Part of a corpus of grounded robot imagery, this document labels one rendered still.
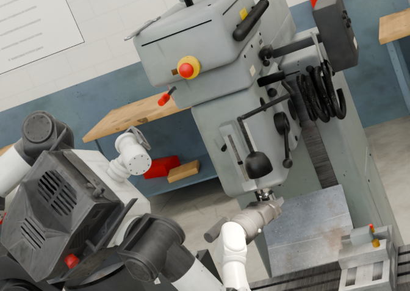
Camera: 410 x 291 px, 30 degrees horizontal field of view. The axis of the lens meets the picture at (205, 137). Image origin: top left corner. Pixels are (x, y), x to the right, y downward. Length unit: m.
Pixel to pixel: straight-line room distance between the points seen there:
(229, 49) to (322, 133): 0.76
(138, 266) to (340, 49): 0.97
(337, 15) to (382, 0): 4.05
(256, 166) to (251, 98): 0.22
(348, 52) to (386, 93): 4.21
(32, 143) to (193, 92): 0.47
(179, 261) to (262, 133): 0.50
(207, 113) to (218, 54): 0.26
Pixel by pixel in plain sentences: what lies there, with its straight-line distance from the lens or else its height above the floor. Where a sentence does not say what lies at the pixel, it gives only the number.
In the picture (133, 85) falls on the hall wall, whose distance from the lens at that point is 6.96.
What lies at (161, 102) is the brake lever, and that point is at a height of 1.70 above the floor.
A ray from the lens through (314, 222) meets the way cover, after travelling 2.76.
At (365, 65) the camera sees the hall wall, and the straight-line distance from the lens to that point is 6.56.
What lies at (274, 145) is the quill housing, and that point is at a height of 1.43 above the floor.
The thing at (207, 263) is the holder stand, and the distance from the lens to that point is 2.56.
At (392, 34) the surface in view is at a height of 0.88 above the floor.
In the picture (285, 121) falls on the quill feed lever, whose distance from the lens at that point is 2.33.
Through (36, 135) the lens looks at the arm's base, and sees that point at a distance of 2.04.
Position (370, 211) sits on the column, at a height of 0.95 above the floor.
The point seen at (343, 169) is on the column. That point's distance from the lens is 2.73.
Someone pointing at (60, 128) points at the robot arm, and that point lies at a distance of 2.08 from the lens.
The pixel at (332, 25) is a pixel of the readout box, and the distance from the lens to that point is 2.40.
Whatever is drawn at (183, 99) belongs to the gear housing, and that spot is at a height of 1.66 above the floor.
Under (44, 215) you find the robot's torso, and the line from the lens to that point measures 1.91.
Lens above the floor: 2.09
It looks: 15 degrees down
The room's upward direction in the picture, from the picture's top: 23 degrees counter-clockwise
